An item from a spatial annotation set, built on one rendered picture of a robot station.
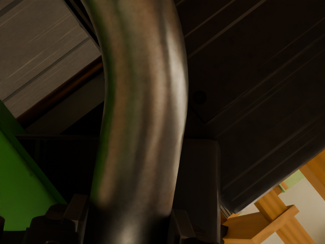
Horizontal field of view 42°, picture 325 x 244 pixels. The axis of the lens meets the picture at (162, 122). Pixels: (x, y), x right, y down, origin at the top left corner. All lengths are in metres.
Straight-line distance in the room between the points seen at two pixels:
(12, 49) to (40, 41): 0.05
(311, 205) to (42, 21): 9.41
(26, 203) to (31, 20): 0.45
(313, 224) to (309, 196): 0.58
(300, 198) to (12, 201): 9.66
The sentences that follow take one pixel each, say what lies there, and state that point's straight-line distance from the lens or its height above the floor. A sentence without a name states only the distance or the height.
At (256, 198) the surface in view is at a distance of 0.24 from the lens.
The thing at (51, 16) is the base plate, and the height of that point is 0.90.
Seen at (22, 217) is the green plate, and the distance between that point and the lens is 0.19.
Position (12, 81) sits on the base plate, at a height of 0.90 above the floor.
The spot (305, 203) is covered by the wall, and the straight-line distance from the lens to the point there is 9.83.
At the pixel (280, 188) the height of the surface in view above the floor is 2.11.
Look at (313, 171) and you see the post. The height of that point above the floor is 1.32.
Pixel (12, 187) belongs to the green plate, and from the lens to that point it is 0.18.
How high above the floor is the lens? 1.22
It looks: 11 degrees down
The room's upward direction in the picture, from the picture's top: 143 degrees clockwise
